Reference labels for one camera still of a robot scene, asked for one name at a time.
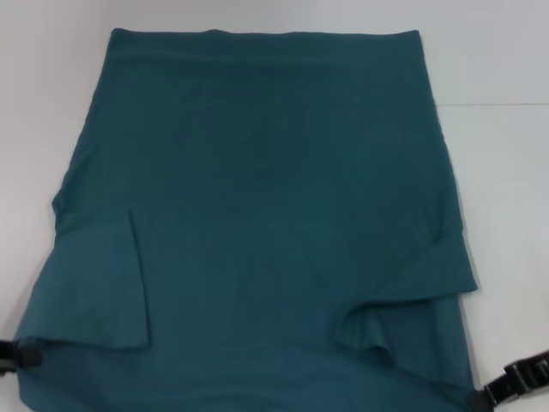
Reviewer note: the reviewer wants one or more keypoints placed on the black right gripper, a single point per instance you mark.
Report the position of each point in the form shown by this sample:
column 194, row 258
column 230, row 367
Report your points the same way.
column 529, row 368

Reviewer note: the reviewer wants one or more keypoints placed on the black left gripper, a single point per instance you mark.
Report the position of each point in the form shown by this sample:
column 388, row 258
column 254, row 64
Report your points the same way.
column 7, row 358

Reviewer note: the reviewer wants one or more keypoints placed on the teal blue t-shirt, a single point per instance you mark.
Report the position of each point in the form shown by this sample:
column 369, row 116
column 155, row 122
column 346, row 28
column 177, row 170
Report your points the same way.
column 257, row 214

